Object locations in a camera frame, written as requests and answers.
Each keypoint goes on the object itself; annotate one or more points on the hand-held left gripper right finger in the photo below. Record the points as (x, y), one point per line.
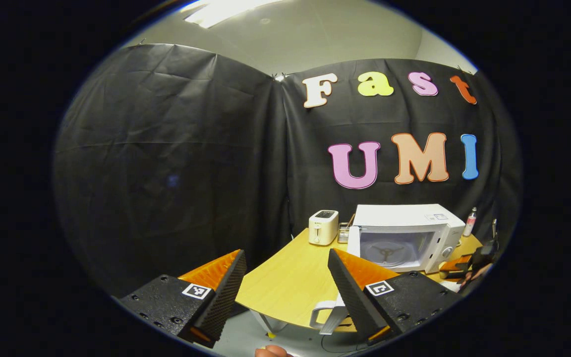
(350, 297)

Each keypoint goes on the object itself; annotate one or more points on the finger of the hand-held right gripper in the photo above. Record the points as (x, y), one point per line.
(454, 267)

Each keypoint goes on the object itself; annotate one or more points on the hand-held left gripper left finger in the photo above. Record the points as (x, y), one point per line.
(226, 302)

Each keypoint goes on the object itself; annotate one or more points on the white microwave oven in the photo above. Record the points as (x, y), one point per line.
(399, 218)

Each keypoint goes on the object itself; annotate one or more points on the white chair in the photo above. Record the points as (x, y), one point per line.
(330, 315)

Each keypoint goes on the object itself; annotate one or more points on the small pink label bottle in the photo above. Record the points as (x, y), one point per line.
(471, 223)

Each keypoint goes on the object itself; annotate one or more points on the cream toaster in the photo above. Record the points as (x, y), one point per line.
(322, 228)

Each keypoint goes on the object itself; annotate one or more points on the black backdrop cloth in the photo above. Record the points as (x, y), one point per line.
(166, 173)

